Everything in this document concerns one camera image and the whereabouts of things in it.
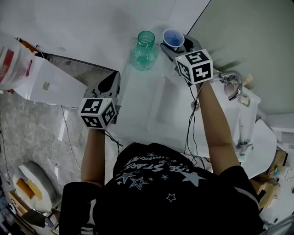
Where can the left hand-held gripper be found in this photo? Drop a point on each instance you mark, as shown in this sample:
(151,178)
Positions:
(96,113)

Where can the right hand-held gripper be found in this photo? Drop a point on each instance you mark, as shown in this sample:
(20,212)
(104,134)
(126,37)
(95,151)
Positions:
(197,66)

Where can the blue plastic cup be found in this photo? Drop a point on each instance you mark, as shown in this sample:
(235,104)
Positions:
(173,39)

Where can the green transparent plastic bottle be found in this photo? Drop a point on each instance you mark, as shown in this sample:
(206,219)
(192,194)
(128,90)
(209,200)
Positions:
(144,55)

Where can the person's left forearm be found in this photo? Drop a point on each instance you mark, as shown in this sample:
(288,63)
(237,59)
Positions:
(93,158)

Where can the person's right forearm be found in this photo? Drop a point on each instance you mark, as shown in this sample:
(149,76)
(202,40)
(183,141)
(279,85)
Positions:
(218,133)

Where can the white vanity cabinet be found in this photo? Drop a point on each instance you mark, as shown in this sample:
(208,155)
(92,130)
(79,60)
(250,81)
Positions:
(137,103)

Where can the chrome faucet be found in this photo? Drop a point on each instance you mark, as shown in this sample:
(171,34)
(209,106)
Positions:
(227,74)

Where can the metal sink drain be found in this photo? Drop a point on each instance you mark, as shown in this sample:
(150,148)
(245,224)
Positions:
(195,105)

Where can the pink tumbler cup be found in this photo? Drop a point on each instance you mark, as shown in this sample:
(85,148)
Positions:
(232,90)

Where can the wooden brush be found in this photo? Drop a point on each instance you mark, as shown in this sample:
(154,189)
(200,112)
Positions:
(248,79)

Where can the orange sofa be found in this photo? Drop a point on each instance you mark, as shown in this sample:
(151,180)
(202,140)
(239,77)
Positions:
(27,46)

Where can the white plastic bag with label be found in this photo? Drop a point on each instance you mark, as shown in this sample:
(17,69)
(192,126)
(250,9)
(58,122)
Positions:
(13,59)

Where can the white round pouf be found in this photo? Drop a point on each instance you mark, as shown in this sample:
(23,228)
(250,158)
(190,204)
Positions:
(41,181)

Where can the yellow cushion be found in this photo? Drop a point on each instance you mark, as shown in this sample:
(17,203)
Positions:
(36,191)

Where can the white bathtub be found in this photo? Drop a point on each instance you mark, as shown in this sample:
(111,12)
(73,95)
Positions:
(264,147)

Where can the black star-print T-shirt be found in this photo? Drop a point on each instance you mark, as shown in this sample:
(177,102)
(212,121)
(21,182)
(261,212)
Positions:
(172,202)

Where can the orange cushion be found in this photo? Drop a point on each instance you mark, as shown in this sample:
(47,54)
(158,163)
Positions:
(24,188)

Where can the dark wooden chair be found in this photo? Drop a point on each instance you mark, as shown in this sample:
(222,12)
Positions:
(34,216)

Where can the cardboard box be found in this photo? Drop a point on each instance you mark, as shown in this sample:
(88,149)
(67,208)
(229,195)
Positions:
(268,190)

